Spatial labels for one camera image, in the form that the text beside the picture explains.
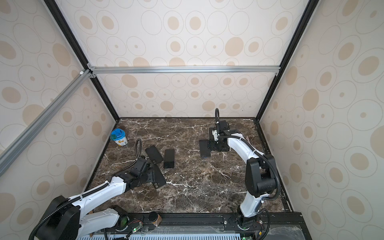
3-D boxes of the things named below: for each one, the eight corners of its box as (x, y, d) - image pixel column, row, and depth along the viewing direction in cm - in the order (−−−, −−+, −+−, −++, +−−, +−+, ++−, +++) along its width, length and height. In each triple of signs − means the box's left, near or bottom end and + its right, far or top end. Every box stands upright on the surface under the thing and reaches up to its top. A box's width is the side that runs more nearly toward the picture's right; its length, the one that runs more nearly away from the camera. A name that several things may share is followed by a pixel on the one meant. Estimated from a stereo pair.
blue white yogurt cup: (114, 146, 105) (107, 138, 97) (118, 137, 110) (112, 128, 103) (127, 146, 105) (122, 138, 97) (130, 137, 110) (126, 128, 103)
